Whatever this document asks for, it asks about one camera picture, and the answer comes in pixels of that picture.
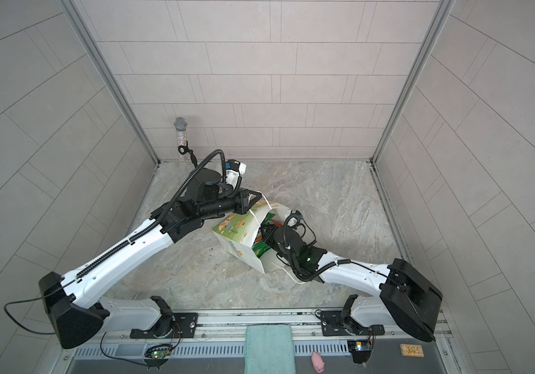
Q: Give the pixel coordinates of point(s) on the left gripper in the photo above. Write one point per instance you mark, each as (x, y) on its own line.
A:
(242, 203)

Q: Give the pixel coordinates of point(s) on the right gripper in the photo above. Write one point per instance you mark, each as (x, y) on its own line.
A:
(269, 238)

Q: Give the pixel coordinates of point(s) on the white paper bag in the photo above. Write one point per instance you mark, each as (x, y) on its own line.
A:
(237, 234)

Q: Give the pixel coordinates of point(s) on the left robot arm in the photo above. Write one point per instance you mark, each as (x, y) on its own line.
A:
(75, 302)

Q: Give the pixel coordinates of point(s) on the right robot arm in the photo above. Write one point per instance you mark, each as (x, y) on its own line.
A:
(410, 300)

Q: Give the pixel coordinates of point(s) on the glitter bottle grey cap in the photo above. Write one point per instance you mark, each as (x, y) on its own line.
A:
(180, 125)

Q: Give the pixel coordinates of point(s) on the teal cloth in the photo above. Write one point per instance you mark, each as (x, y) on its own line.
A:
(269, 349)

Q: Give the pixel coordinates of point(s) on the pink pig toy front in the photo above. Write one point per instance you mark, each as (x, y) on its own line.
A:
(318, 363)

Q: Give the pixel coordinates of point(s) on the right circuit board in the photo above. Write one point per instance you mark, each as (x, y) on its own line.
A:
(360, 351)

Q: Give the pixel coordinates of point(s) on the circuit board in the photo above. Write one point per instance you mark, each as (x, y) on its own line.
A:
(360, 351)
(158, 355)

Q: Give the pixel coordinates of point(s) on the left circuit board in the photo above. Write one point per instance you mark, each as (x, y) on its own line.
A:
(158, 355)

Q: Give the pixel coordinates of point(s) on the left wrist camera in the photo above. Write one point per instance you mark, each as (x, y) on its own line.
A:
(234, 172)

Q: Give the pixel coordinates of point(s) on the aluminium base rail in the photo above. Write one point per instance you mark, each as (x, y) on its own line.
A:
(364, 318)

